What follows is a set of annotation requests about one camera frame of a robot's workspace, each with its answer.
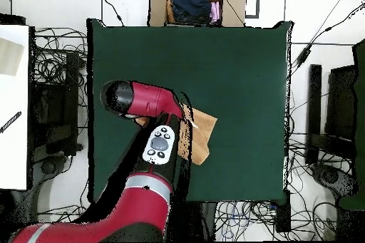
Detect beige paper sheet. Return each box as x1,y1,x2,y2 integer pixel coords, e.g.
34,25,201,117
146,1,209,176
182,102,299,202
0,37,25,77

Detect black cable tangle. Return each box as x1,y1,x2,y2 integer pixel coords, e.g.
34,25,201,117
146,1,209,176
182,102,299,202
32,27,88,107

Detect black cable with adapter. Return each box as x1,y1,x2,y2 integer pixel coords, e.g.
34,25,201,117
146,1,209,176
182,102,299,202
290,0,365,76

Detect dark green fabric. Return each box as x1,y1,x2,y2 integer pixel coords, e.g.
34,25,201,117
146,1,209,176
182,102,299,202
339,38,365,211

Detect thin black cable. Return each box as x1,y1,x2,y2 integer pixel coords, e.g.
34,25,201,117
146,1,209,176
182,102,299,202
96,0,125,27

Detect tan terry towel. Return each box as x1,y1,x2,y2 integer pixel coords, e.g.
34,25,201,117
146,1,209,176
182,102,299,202
134,103,218,166

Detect black equipment cart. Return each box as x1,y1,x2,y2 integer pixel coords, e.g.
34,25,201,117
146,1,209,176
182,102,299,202
29,51,83,157

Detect dark green table cloth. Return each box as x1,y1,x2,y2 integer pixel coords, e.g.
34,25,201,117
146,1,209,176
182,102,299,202
86,18,293,205

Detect grey chair base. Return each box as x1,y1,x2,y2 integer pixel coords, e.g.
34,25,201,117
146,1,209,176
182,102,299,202
31,155,69,188

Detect pink garment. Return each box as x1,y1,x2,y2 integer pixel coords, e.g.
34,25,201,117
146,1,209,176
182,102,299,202
209,1,222,25

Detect black chair frame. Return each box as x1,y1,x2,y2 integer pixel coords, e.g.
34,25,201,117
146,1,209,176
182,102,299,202
304,63,357,165

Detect white desk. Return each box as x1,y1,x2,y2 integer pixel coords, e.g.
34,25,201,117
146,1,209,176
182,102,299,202
0,24,30,190

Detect tan garment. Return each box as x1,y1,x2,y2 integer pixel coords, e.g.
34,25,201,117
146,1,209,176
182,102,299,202
165,0,176,24

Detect black chair base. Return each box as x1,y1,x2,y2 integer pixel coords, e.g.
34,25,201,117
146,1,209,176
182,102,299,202
310,162,359,198

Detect brown cardboard box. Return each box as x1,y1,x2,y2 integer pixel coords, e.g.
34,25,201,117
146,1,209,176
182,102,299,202
148,0,247,28

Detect dark blue jeans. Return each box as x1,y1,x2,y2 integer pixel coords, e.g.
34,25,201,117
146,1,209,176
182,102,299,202
170,0,212,24

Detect black striped tool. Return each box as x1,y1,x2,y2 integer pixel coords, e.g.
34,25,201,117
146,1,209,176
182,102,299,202
0,110,23,134

